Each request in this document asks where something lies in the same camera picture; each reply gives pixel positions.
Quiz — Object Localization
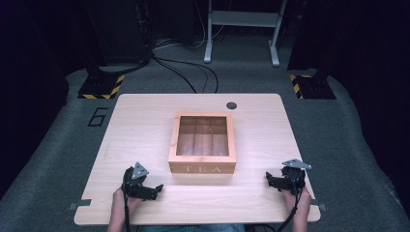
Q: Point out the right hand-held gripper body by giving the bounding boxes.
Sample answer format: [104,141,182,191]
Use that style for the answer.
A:
[280,158,313,196]

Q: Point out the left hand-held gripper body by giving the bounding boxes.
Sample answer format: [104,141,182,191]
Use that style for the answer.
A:
[121,161,150,199]

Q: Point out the wooden tea box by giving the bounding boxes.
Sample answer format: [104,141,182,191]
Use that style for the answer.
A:
[167,110,237,175]

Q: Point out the person's left hand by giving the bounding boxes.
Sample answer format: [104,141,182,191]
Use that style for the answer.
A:
[111,188,144,220]

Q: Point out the person's right hand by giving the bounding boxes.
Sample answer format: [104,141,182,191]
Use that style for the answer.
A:
[282,187,312,217]

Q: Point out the grey tape strip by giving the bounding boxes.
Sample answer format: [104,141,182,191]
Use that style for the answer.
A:
[309,198,329,213]
[68,198,93,212]

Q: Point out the black striped stand base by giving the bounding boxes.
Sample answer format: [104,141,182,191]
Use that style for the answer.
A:
[77,73,126,101]
[288,73,337,101]

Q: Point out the dark equipment cabinet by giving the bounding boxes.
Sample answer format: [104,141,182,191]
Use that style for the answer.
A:
[81,0,153,67]

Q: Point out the white metal stand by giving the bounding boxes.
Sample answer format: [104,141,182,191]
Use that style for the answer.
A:
[203,0,288,68]

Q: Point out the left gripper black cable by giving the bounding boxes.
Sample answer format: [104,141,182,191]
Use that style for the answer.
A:
[123,192,132,232]

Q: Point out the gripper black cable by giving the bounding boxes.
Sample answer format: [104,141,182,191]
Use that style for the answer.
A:
[276,180,304,232]
[123,192,132,232]

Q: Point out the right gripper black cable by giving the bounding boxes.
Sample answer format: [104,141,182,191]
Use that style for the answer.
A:
[276,180,304,232]

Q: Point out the black floor cables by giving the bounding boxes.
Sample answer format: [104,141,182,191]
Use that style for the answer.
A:
[150,55,220,95]

